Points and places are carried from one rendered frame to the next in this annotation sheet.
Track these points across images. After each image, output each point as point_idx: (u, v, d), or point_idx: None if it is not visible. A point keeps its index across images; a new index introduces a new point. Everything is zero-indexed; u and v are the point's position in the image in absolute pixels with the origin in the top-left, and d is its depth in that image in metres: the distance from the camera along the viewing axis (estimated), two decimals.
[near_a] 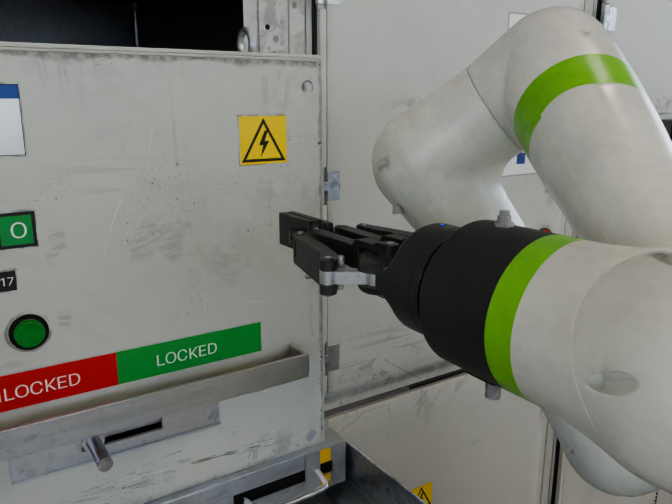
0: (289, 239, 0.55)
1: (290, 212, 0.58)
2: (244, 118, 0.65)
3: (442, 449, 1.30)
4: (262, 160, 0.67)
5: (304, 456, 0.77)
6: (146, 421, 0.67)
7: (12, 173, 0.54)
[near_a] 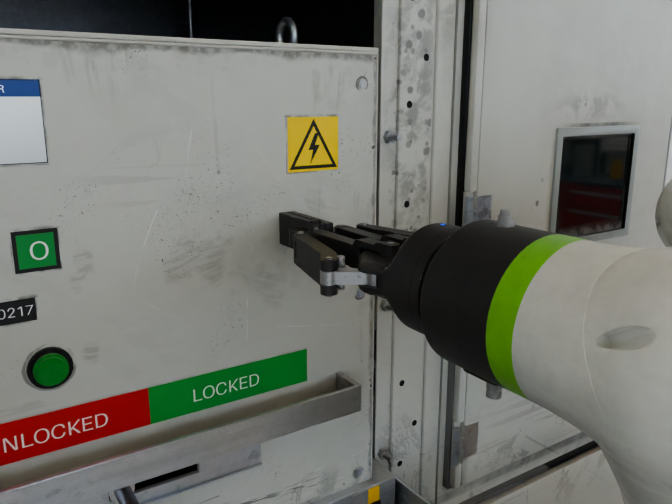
0: (289, 239, 0.55)
1: (290, 212, 0.58)
2: (293, 119, 0.57)
3: None
4: (312, 167, 0.59)
5: (351, 496, 0.69)
6: None
7: (32, 184, 0.46)
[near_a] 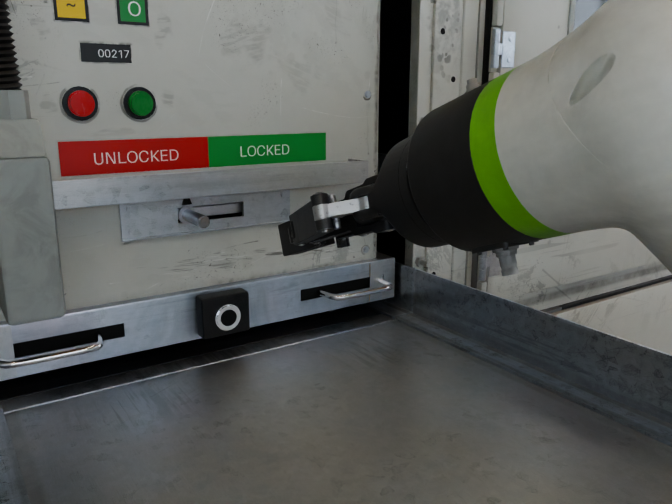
0: (289, 238, 0.55)
1: (288, 223, 0.59)
2: None
3: None
4: None
5: (360, 265, 0.86)
6: (229, 209, 0.76)
7: None
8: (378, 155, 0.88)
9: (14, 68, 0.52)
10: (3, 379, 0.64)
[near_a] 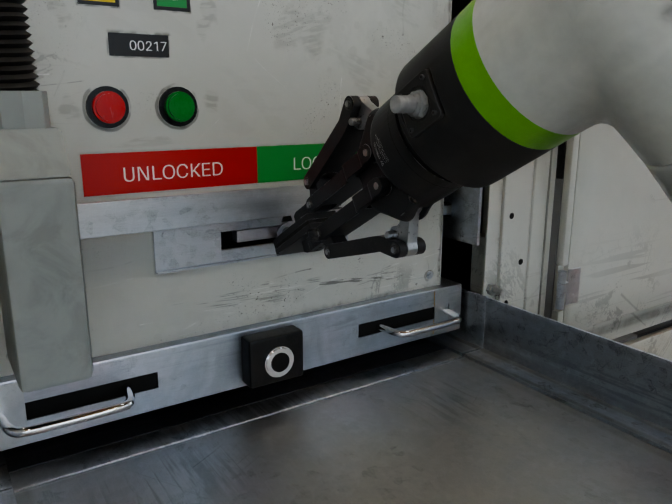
0: (299, 213, 0.56)
1: None
2: None
3: None
4: None
5: (424, 294, 0.74)
6: None
7: None
8: None
9: (29, 62, 0.40)
10: (13, 446, 0.52)
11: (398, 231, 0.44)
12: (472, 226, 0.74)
